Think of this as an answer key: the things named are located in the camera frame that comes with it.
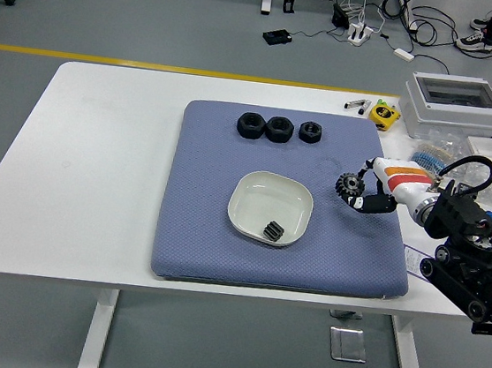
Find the flat black floor device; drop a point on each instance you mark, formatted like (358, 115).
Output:
(277, 37)

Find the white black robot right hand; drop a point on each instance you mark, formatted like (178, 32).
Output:
(406, 184)

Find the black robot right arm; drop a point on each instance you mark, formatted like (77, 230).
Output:
(460, 217)

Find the blue-grey padded mat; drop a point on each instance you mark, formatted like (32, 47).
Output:
(196, 231)

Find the small black cap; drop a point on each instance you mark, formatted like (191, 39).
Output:
(361, 111)

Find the blue resistor tape bundle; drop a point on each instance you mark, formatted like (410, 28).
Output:
(427, 158)

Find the grey enclosure with clear lid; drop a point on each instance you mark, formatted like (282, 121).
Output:
(419, 110)

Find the white power adapter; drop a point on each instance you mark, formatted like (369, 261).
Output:
(404, 54)

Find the small black bracket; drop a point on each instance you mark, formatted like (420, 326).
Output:
(288, 5)

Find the large black hex nut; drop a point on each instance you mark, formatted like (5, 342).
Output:
(274, 134)
(245, 130)

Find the white square dish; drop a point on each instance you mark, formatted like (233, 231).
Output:
(253, 202)

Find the white purple-edged paper card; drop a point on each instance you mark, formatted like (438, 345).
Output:
(411, 258)

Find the small black hex nut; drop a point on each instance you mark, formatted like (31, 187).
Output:
(304, 136)

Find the clear bag of resistors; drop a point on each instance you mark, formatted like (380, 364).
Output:
(449, 138)

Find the white table leg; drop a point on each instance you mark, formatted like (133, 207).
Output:
(95, 335)
(409, 367)

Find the small white box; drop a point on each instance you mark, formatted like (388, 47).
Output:
(488, 147)

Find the yellow tape measure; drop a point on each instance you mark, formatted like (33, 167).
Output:
(383, 116)

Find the metal floor plate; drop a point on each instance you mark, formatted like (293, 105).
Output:
(347, 344)

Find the white power strip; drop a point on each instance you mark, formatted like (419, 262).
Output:
(360, 33)

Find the black circuit board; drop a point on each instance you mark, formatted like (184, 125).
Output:
(462, 187)

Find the black power adapter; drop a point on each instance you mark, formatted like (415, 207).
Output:
(339, 17)

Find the small black gear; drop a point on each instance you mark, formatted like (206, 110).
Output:
(272, 231)

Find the large dark metal gear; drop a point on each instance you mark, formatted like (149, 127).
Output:
(349, 184)

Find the silver pen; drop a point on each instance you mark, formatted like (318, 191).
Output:
(356, 103)

